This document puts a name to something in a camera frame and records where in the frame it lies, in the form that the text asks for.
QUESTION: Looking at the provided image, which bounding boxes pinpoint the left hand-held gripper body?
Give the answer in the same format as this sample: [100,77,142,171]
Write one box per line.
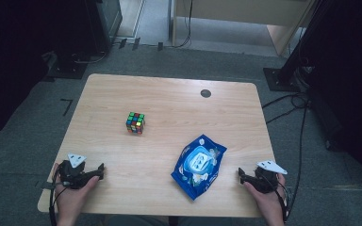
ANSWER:
[58,153,100,190]

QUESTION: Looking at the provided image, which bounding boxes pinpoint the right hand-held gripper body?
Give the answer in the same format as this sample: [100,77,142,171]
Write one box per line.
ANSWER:
[247,160,288,194]

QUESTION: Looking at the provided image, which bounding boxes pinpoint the blue wet wipes pack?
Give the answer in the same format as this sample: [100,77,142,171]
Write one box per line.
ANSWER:
[171,134,228,202]

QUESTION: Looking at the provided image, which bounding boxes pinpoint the multicoloured puzzle cube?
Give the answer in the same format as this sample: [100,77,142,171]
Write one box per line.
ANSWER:
[125,111,146,136]

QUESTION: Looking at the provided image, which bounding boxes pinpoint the person's right hand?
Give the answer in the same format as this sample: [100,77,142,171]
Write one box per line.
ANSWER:
[243,173,288,220]

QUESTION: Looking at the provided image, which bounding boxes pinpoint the person's left hand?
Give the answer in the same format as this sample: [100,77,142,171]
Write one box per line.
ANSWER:
[52,162,100,220]

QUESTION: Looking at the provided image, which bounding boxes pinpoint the grey tape strip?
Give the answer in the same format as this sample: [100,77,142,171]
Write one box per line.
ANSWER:
[34,180,57,191]

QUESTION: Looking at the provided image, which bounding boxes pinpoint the person's lap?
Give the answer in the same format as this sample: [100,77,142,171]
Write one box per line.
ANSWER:
[100,215,178,226]

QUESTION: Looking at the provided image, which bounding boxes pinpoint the black angled floor tape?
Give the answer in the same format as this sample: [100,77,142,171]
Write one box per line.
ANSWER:
[59,98,74,118]

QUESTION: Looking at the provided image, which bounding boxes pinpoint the black stand with base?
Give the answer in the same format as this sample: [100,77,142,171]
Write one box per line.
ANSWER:
[262,0,331,93]

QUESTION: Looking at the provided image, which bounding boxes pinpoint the dark cabinet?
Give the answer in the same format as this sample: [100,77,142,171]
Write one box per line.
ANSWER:
[84,0,123,55]

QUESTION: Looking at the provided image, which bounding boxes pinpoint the light wooden cabinet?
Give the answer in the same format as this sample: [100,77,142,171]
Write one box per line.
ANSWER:
[171,0,316,57]

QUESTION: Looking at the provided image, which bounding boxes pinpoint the right hand-held gripper cable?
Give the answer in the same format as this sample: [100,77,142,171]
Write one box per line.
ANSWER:
[271,177,294,222]

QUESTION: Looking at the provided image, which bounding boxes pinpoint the hand-held gripper cable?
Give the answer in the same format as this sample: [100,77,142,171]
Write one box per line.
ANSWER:
[48,173,69,226]
[271,177,294,222]

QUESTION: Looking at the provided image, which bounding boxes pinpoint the left hand-held gripper cable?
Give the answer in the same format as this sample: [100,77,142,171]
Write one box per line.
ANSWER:
[48,173,69,226]

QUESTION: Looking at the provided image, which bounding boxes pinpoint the black looped floor cables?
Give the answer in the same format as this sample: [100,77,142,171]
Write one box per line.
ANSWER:
[261,91,311,220]

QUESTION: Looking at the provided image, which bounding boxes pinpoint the black stand base plate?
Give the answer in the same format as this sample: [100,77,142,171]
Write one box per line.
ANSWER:
[46,51,90,80]

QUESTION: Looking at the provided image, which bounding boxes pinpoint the black hanging cable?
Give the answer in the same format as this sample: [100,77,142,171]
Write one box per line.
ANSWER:
[173,0,193,49]

